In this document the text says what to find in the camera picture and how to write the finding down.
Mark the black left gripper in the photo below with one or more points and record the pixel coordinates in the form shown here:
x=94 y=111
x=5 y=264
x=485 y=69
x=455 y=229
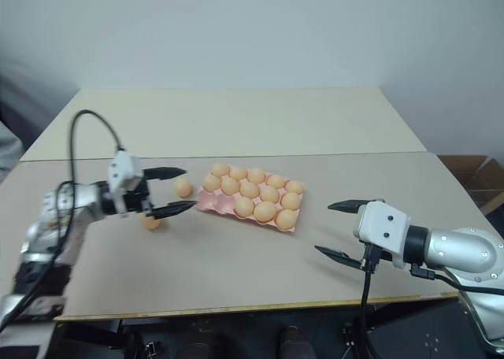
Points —
x=138 y=199

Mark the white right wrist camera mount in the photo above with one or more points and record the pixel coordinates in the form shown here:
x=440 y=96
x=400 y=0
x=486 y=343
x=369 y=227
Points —
x=384 y=225

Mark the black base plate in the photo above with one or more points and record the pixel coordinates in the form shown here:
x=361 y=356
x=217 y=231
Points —
x=425 y=331

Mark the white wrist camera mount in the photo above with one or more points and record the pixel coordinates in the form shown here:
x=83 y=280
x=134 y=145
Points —
x=384 y=225
x=122 y=170

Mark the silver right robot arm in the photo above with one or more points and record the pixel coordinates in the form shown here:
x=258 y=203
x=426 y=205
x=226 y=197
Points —
x=460 y=249

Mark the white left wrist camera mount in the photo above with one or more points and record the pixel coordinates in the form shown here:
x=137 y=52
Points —
x=122 y=170

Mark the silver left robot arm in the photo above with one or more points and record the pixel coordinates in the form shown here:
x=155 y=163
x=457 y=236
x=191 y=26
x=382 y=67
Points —
x=80 y=199

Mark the orange egg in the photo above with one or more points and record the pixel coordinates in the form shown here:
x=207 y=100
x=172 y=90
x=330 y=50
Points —
x=290 y=200
x=269 y=193
x=183 y=186
x=238 y=172
x=276 y=181
x=149 y=223
x=219 y=169
x=264 y=212
x=294 y=186
x=256 y=175
x=249 y=189
x=211 y=182
x=230 y=186
x=244 y=206
x=286 y=219

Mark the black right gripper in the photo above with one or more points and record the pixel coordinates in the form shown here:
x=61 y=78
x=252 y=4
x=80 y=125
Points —
x=370 y=257

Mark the dark rounded shape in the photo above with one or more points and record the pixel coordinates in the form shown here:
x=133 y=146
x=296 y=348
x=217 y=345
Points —
x=294 y=341

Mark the pink egg tray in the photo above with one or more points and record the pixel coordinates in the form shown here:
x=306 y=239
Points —
x=214 y=202

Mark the brown cardboard box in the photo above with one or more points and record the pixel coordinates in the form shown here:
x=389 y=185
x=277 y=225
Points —
x=476 y=182

